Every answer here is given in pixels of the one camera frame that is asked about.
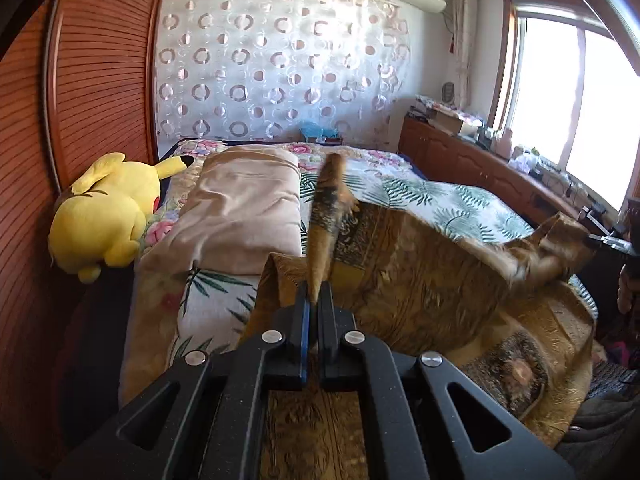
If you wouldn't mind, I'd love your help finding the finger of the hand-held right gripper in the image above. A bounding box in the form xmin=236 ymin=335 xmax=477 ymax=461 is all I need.
xmin=582 ymin=234 xmax=636 ymax=261

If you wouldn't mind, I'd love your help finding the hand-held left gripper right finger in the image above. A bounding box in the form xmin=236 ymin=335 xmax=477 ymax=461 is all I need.
xmin=317 ymin=280 xmax=576 ymax=480

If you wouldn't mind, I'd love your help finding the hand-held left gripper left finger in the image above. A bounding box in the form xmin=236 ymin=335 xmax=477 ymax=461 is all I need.
xmin=52 ymin=280 xmax=313 ymax=480

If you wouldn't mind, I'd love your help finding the golden patterned garment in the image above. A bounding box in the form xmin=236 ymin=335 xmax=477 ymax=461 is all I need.
xmin=240 ymin=152 xmax=598 ymax=480

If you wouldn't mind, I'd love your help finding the window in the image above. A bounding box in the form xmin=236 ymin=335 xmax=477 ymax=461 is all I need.
xmin=492 ymin=0 xmax=640 ymax=211

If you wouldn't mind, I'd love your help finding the beige folded blanket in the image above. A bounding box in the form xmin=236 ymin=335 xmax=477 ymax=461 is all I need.
xmin=139 ymin=146 xmax=303 ymax=276

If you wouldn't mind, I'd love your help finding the floral leaf print blanket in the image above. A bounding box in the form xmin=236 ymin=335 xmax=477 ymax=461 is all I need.
xmin=120 ymin=139 xmax=598 ymax=411

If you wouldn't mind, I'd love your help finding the dark cloth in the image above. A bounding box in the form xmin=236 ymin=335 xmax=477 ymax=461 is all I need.
xmin=555 ymin=340 xmax=640 ymax=480

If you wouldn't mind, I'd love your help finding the wooden side cabinet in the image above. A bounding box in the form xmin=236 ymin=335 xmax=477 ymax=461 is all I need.
xmin=399 ymin=115 xmax=621 ymax=236

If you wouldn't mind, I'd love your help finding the cardboard box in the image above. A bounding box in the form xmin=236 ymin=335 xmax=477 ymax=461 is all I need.
xmin=431 ymin=110 xmax=478 ymax=136

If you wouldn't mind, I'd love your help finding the teal box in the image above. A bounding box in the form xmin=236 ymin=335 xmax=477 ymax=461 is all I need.
xmin=299 ymin=121 xmax=343 ymax=143

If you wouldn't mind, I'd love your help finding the floral printed cloth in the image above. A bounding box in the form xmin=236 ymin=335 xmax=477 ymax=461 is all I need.
xmin=415 ymin=95 xmax=483 ymax=123

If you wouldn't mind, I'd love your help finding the yellow plush toy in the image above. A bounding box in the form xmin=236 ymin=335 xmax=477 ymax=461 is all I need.
xmin=48 ymin=152 xmax=195 ymax=285

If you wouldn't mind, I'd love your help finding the white tied window curtain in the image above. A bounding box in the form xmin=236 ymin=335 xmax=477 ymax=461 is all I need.
xmin=452 ymin=0 xmax=478 ymax=111

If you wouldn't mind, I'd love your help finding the sheer circle pattern curtain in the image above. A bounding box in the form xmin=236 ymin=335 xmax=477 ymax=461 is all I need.
xmin=155 ymin=0 xmax=412 ymax=153

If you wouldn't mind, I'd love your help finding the wooden slatted wardrobe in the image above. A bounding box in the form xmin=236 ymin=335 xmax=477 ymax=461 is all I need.
xmin=0 ymin=0 xmax=173 ymax=471

